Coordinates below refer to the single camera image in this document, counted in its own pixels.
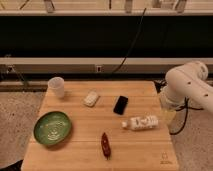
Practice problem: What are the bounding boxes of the red chili pepper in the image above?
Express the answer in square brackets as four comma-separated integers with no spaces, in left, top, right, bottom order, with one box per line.
[101,133,111,159]

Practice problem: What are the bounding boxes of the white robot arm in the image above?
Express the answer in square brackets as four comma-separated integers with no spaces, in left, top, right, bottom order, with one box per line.
[159,61,213,125]

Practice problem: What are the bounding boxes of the white plastic bottle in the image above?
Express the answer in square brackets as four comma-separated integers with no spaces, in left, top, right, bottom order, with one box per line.
[122,115,159,131]

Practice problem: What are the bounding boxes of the black smartphone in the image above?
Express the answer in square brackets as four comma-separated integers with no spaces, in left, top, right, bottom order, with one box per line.
[113,96,128,115]

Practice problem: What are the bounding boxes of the wooden cutting board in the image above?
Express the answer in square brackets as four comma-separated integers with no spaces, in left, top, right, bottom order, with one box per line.
[22,81,179,171]

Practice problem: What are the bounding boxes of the translucent plastic cup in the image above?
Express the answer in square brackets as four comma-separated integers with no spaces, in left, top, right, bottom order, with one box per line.
[48,77,65,98]

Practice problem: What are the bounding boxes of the green bowl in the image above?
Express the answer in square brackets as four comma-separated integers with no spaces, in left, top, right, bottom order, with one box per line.
[33,111,72,146]

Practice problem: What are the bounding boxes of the black floor cable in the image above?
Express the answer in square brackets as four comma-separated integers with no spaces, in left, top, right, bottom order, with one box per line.
[169,97,204,136]

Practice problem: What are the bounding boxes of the white wall outlet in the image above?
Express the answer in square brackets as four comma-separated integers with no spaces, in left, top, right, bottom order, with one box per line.
[97,66,102,73]

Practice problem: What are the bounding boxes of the black hanging cable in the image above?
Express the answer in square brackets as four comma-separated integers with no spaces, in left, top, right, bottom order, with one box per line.
[111,7,148,74]

